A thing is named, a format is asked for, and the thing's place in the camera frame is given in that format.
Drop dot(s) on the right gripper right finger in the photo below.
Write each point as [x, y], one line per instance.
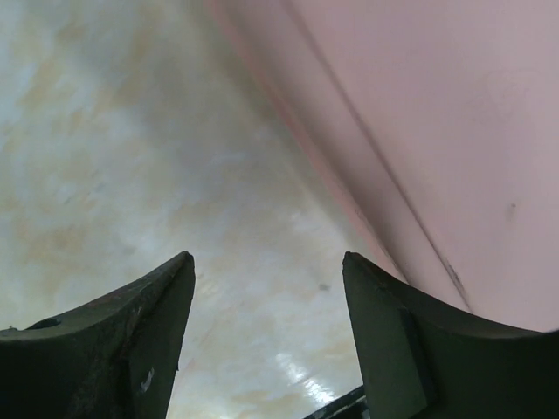
[422, 358]

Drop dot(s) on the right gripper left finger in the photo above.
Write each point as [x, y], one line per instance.
[114, 357]

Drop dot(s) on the pink perforated basket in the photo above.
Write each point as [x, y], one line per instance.
[436, 125]

